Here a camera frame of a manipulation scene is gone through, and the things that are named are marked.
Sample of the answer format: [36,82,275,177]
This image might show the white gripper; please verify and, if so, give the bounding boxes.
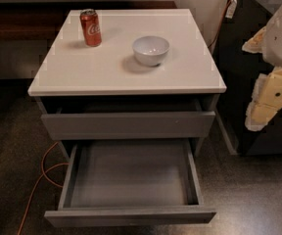
[242,5,282,131]

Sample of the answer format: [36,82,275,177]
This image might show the grey drawer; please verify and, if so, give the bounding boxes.
[45,139,215,227]
[41,100,215,140]

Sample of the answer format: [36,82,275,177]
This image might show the grey top drawer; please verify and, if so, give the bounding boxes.
[41,100,215,140]

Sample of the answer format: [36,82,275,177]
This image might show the white top drawer cabinet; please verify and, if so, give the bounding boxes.
[28,9,226,115]

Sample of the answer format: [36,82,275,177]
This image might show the black cabinet on right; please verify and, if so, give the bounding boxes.
[212,0,282,157]

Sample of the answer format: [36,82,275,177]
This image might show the white ceramic bowl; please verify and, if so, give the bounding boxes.
[132,36,169,67]

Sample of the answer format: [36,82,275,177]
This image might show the red coca-cola can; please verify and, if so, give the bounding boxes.
[79,9,102,47]

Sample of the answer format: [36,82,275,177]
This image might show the dark wooden bench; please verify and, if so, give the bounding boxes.
[0,1,176,40]

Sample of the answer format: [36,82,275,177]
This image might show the orange cable with tag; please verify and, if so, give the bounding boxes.
[207,0,282,49]

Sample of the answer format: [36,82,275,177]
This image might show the orange cable on floor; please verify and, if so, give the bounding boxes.
[17,141,70,235]

